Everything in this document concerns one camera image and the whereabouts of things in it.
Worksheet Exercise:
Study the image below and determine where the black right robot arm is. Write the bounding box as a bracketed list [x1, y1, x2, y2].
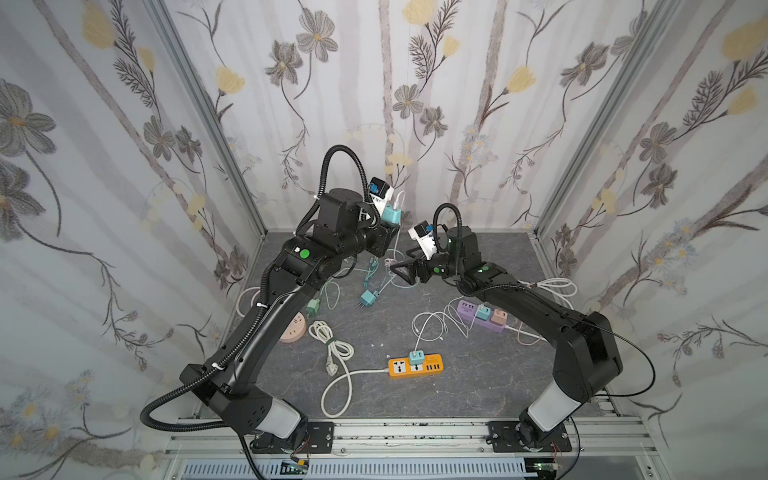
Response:
[391, 221, 624, 448]

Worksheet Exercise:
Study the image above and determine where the purple power strip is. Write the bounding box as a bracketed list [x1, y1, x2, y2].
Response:
[456, 299, 507, 333]

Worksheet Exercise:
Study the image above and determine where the light green USB charger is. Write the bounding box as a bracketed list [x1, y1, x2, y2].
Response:
[306, 299, 320, 318]

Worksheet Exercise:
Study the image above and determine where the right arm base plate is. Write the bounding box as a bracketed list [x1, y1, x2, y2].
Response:
[487, 420, 573, 453]

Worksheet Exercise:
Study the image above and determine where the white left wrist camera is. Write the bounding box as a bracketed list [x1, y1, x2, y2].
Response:
[368, 177, 394, 217]

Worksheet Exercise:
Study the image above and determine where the orange power strip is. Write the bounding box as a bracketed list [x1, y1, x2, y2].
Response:
[388, 354, 445, 379]

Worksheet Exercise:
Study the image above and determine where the thin white cable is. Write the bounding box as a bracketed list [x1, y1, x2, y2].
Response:
[410, 296, 475, 355]

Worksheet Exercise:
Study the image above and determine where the pink charging cable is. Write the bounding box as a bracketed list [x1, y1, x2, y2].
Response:
[515, 317, 544, 347]

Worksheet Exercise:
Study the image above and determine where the beige power cord with plug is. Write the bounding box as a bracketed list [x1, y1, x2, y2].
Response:
[235, 286, 262, 319]

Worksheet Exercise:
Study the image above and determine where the teal USB charger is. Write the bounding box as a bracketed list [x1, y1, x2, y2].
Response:
[381, 205, 402, 225]
[408, 350, 425, 367]
[360, 290, 379, 308]

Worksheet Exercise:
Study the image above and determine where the round beige power strip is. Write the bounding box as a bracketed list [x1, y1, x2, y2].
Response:
[279, 312, 308, 344]

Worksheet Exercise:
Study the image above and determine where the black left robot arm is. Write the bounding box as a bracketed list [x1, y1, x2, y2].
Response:
[140, 145, 398, 447]

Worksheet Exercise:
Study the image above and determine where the white cord of purple strip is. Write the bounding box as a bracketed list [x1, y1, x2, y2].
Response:
[503, 277, 578, 343]

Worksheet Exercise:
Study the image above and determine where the aluminium rail frame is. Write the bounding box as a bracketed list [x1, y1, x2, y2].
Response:
[161, 416, 655, 480]

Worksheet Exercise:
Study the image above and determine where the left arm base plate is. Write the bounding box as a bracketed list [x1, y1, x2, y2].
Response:
[249, 421, 335, 455]

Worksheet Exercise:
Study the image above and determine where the pink USB charger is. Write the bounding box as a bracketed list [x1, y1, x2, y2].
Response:
[490, 309, 508, 328]

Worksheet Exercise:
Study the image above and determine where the white cord of orange strip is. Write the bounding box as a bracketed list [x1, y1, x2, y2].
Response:
[307, 319, 390, 419]

